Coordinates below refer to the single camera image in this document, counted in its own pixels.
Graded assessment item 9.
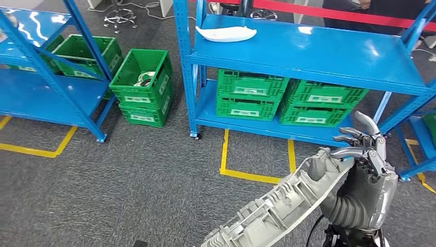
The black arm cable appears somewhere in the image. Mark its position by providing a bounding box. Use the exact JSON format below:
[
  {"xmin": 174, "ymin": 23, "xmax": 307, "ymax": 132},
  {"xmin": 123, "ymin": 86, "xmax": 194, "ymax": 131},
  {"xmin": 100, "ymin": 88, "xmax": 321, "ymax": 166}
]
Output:
[{"xmin": 305, "ymin": 214, "xmax": 326, "ymax": 247}]

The person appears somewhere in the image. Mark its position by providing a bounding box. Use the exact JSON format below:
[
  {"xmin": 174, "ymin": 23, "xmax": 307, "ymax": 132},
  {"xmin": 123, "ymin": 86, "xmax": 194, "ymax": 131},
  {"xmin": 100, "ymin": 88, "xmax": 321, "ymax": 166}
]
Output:
[{"xmin": 321, "ymin": 0, "xmax": 436, "ymax": 38}]

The white floor cable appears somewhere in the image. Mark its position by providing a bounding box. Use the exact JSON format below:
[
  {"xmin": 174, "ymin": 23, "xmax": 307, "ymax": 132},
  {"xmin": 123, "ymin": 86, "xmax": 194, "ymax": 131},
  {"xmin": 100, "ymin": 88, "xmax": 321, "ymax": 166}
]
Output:
[{"xmin": 87, "ymin": 1, "xmax": 197, "ymax": 22}]

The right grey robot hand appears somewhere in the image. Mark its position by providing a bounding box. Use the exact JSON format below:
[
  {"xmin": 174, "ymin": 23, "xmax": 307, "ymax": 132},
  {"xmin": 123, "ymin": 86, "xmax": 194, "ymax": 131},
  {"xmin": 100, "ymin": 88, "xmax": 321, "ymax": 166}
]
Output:
[{"xmin": 330, "ymin": 111, "xmax": 399, "ymax": 231}]

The black stool chrome base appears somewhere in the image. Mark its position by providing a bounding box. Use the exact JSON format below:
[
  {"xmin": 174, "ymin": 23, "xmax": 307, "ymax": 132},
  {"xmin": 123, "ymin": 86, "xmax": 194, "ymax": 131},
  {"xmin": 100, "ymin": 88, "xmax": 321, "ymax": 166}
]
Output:
[
  {"xmin": 103, "ymin": 8, "xmax": 138, "ymax": 34},
  {"xmin": 249, "ymin": 9, "xmax": 279, "ymax": 22}
]

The white plastic panel part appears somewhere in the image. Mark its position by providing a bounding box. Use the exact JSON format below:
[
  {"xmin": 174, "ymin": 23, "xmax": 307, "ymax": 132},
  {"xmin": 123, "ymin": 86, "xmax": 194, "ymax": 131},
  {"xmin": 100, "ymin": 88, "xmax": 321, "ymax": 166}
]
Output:
[{"xmin": 195, "ymin": 25, "xmax": 258, "ymax": 43}]

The silver wheel hubcap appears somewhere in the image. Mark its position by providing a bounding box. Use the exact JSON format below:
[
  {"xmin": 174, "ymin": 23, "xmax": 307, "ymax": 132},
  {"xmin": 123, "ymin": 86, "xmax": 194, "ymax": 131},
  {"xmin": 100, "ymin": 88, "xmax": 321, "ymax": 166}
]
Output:
[{"xmin": 199, "ymin": 146, "xmax": 356, "ymax": 247}]

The blue metal shelf rack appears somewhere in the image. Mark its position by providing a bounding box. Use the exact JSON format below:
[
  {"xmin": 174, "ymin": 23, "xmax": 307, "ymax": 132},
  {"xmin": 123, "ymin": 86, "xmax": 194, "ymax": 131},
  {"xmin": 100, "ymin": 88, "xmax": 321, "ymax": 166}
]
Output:
[
  {"xmin": 394, "ymin": 108, "xmax": 436, "ymax": 182},
  {"xmin": 0, "ymin": 0, "xmax": 118, "ymax": 143},
  {"xmin": 172, "ymin": 0, "xmax": 436, "ymax": 149}
]

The white desk panel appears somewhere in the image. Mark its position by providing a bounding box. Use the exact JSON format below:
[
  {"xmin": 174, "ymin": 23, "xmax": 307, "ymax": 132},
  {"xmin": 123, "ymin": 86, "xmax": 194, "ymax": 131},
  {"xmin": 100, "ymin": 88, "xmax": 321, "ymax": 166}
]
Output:
[{"xmin": 159, "ymin": 0, "xmax": 175, "ymax": 17}]

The black stanchion post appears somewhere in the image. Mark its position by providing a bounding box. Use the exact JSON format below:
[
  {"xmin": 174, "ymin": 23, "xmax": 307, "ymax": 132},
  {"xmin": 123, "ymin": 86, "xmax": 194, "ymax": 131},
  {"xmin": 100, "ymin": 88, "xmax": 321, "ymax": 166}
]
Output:
[{"xmin": 239, "ymin": 0, "xmax": 255, "ymax": 17}]

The white and black cable bundle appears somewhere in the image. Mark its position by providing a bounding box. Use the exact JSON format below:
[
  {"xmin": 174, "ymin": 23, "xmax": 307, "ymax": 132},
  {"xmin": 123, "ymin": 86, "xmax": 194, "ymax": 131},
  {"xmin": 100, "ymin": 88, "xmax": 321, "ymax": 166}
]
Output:
[{"xmin": 133, "ymin": 70, "xmax": 157, "ymax": 87}]

